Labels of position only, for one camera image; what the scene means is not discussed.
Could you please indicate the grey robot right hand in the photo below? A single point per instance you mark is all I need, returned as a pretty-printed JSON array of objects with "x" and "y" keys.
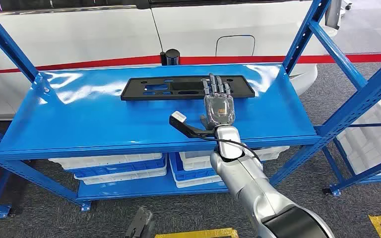
[{"x": 219, "y": 110}]

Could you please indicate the black plastic panel part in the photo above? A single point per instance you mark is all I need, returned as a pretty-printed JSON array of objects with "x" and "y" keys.
[{"x": 138, "y": 88}]

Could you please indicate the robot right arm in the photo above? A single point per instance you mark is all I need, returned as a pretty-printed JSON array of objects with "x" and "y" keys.
[{"x": 253, "y": 184}]

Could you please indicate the blue metal shelf rack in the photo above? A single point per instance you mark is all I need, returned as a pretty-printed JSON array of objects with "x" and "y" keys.
[{"x": 111, "y": 124}]

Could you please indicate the blue plastic bin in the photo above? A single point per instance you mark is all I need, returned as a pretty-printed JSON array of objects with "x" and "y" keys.
[
  {"x": 190, "y": 174},
  {"x": 121, "y": 168}
]

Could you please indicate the yellow floor tape square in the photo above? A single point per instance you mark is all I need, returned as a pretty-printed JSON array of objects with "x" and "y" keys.
[{"x": 197, "y": 234}]

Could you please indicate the blue rack with crates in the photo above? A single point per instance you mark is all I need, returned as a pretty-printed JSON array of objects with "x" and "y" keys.
[{"x": 338, "y": 177}]

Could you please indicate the white plastic crates stack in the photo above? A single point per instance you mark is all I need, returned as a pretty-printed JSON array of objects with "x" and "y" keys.
[{"x": 371, "y": 141}]

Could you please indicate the white car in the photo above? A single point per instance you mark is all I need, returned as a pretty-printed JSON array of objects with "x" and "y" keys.
[{"x": 78, "y": 36}]

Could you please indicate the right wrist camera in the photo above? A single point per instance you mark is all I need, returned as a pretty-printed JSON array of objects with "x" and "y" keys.
[{"x": 181, "y": 124}]

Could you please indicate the black cylinder post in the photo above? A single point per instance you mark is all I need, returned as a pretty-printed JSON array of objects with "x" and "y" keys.
[{"x": 171, "y": 57}]

